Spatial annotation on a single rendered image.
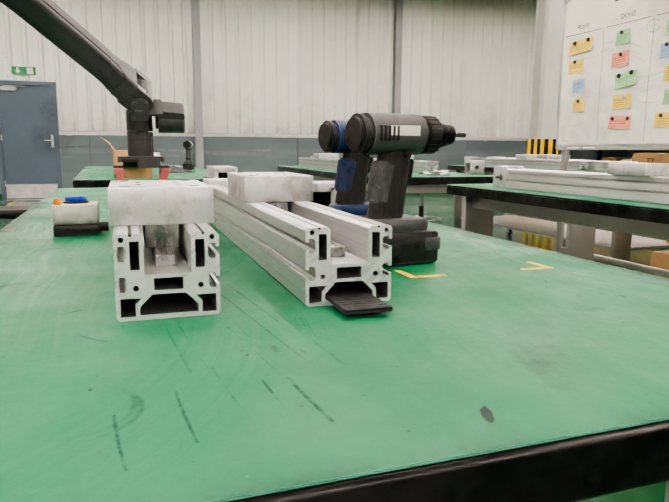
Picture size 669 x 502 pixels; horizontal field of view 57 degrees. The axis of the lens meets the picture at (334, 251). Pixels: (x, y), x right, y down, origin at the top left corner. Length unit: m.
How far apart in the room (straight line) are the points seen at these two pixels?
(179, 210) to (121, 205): 0.06
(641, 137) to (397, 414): 3.71
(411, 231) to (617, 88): 3.39
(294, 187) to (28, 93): 11.56
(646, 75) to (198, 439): 3.84
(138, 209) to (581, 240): 2.96
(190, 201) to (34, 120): 11.74
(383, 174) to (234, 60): 11.84
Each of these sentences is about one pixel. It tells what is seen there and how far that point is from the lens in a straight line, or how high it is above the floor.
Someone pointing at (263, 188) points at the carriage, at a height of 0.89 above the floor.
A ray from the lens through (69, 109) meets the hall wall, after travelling 12.39.
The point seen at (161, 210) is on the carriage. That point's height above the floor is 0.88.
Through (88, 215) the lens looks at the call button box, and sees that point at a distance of 1.26.
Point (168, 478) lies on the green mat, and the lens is 0.35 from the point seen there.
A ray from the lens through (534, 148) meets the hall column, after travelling 9.25.
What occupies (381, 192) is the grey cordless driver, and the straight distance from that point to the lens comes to 0.89.
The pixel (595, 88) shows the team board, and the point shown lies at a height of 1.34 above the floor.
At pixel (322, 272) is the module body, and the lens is 0.66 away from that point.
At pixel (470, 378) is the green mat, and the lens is 0.47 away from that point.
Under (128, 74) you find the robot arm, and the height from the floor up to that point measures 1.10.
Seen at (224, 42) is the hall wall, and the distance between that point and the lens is 12.73.
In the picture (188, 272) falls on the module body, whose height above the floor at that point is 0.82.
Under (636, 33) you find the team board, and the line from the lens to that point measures 4.18.
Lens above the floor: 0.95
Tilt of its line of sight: 9 degrees down
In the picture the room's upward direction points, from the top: straight up
